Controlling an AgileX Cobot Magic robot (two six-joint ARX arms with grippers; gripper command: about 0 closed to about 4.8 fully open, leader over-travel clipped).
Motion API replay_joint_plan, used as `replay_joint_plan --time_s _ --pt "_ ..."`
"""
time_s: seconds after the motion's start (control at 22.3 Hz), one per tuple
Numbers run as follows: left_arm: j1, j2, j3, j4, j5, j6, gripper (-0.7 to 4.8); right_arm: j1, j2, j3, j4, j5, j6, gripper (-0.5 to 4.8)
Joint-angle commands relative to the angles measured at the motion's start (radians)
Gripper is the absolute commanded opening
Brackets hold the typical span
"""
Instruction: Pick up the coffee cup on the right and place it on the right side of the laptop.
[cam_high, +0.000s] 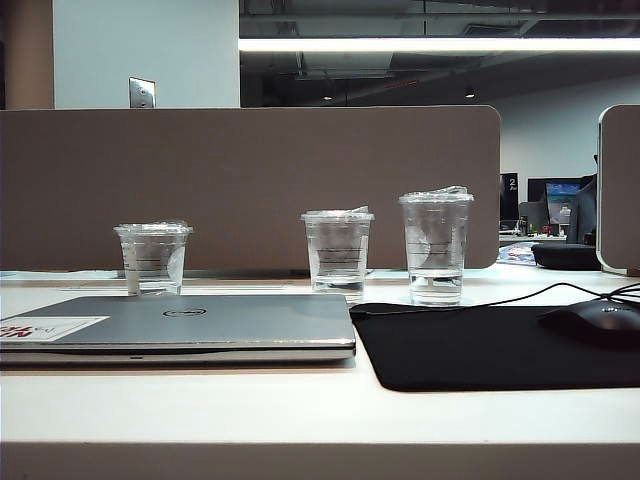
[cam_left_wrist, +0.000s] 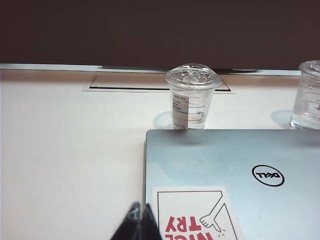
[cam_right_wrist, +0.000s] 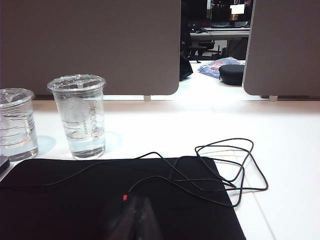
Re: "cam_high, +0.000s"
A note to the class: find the small clear plastic cup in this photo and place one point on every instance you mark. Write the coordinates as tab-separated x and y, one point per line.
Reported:
150	252

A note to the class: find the white red laptop sticker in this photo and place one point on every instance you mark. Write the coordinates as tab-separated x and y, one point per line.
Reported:
55	327

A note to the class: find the metal wall plate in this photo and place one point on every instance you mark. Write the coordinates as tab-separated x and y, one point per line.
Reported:
142	92

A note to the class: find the long brown desk divider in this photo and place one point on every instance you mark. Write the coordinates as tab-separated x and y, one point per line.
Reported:
250	175

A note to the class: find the black computer mouse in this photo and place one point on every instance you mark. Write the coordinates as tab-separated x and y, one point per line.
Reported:
595	320

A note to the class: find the tall clear plastic cup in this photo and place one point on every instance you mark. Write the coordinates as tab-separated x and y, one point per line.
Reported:
436	240

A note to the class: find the dark office chair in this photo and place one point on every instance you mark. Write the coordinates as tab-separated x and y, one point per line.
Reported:
585	210

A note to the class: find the white ceiling light strip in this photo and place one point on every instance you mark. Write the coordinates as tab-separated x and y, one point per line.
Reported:
425	44

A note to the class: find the black mouse pad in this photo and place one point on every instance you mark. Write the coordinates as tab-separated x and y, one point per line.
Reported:
460	350

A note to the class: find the black round cushion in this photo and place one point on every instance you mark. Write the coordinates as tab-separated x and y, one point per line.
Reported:
565	255

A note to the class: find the black sign with number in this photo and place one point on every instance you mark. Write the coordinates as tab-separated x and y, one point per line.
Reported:
509	195

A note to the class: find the silver Dell laptop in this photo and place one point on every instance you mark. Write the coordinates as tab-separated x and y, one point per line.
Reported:
225	327

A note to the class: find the medium clear plastic cup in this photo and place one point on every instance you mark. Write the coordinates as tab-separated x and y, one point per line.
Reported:
337	250

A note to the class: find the background computer monitor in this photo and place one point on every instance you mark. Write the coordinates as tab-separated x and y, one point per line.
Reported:
562	200

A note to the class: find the white-edged brown desk divider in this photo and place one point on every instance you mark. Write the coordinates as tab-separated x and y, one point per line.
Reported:
622	190

